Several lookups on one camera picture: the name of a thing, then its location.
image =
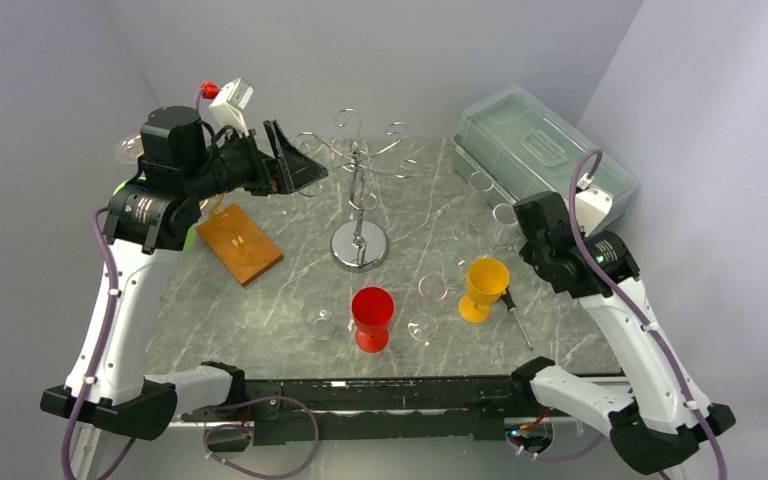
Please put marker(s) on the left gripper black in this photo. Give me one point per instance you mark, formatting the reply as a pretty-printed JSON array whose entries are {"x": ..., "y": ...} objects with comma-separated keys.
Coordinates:
[{"x": 298, "y": 170}]

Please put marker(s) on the red plastic wine glass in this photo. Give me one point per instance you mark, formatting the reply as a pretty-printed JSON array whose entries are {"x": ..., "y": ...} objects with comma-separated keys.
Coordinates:
[{"x": 372, "y": 309}]

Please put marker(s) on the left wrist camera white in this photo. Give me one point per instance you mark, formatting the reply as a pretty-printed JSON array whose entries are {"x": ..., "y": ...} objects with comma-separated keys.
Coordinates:
[{"x": 227, "y": 103}]

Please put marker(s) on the clear wine glass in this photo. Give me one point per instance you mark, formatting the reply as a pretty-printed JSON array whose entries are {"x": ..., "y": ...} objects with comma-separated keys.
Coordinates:
[
  {"x": 470, "y": 210},
  {"x": 457, "y": 257},
  {"x": 501, "y": 230}
]

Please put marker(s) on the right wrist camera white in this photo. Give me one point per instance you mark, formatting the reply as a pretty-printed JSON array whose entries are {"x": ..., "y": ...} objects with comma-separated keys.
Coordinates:
[{"x": 593, "y": 209}]

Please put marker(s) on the orange black screwdriver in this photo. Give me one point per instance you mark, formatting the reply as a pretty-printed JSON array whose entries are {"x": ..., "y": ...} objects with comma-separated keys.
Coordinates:
[{"x": 511, "y": 307}]

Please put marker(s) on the clear plastic storage box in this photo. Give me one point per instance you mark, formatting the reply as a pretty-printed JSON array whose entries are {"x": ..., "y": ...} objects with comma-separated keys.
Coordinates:
[{"x": 523, "y": 145}]

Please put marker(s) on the gold wine glass rack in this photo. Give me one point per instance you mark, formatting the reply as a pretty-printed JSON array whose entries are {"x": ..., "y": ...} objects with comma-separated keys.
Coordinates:
[{"x": 211, "y": 207}]

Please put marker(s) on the orange wooden rack base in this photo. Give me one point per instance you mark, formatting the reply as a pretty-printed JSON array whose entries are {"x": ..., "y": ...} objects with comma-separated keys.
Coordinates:
[{"x": 240, "y": 244}]

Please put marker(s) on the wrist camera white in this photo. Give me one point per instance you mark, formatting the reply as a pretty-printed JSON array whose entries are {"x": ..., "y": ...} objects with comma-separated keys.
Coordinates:
[
  {"x": 593, "y": 209},
  {"x": 227, "y": 103}
]

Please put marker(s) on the chrome wine glass rack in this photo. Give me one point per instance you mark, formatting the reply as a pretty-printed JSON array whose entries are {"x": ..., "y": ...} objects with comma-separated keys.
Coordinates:
[{"x": 360, "y": 245}]

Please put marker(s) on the aluminium frame rail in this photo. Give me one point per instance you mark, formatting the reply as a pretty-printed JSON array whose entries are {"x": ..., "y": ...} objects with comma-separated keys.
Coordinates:
[{"x": 151, "y": 414}]

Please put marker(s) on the green plastic wine glass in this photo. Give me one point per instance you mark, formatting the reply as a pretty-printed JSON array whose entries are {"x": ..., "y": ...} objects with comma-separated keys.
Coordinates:
[{"x": 188, "y": 238}]

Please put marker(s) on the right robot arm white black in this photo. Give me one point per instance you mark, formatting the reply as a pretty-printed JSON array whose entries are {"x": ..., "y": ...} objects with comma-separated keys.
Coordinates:
[{"x": 665, "y": 417}]

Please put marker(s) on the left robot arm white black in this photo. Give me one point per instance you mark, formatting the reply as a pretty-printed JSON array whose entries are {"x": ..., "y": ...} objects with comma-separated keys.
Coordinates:
[{"x": 183, "y": 155}]

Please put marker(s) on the orange plastic wine glass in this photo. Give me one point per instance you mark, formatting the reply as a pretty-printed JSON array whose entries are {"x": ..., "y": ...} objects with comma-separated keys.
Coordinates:
[{"x": 487, "y": 279}]

